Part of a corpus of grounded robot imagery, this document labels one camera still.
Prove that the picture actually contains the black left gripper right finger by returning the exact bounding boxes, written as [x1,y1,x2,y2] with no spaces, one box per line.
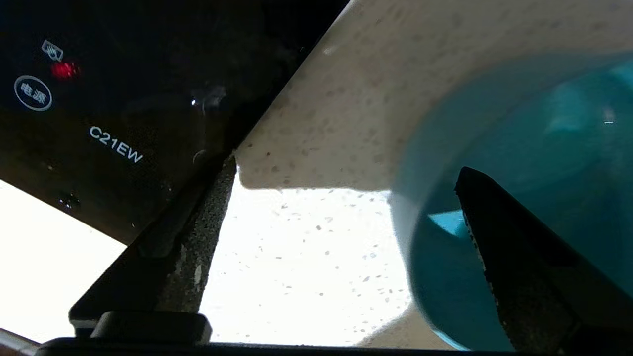
[455,167,633,354]

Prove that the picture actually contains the blue plastic bowl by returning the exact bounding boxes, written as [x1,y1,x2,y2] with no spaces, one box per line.
[390,52,633,353]

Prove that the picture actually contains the black induction cooktop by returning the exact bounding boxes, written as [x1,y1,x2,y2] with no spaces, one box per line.
[0,0,353,246]

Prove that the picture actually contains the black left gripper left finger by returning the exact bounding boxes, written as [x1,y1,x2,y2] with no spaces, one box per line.
[69,153,237,342]

